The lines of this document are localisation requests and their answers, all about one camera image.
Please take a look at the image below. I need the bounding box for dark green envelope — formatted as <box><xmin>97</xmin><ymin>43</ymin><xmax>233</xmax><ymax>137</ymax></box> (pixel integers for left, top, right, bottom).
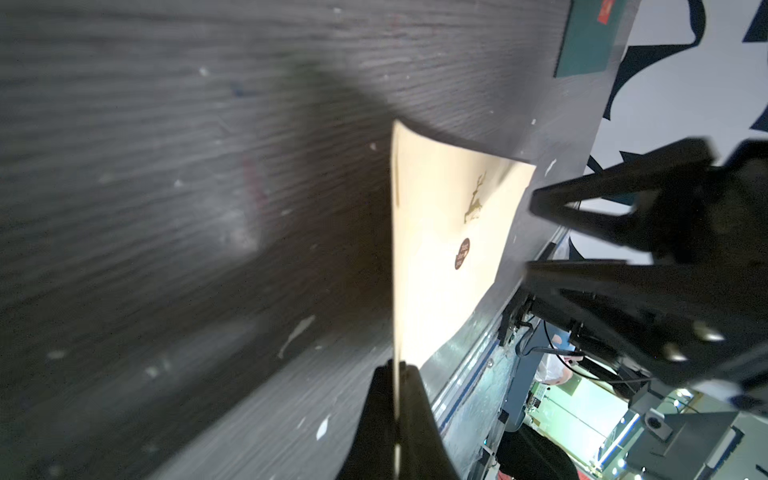
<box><xmin>554</xmin><ymin>0</ymin><xmax>626</xmax><ymax>78</ymax></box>

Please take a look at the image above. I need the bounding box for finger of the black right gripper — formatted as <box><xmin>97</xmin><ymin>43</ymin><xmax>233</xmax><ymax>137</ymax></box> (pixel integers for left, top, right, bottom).
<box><xmin>524</xmin><ymin>261</ymin><xmax>738</xmax><ymax>384</ymax></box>
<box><xmin>529</xmin><ymin>138</ymin><xmax>714</xmax><ymax>252</ymax></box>

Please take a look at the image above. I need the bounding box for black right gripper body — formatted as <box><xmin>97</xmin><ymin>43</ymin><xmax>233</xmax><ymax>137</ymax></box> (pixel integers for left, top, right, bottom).
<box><xmin>635</xmin><ymin>139</ymin><xmax>767</xmax><ymax>414</ymax></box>

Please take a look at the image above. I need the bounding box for cream yellow envelope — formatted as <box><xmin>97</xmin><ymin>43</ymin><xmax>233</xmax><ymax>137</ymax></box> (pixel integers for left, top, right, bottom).
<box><xmin>389</xmin><ymin>118</ymin><xmax>538</xmax><ymax>368</ymax></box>

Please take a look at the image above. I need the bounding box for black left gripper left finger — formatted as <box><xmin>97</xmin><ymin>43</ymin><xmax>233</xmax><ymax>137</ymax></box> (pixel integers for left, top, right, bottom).
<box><xmin>336</xmin><ymin>361</ymin><xmax>397</xmax><ymax>480</ymax></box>

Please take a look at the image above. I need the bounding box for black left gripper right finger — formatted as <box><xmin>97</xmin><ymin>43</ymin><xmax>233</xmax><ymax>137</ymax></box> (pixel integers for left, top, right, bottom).
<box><xmin>398</xmin><ymin>362</ymin><xmax>458</xmax><ymax>479</ymax></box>

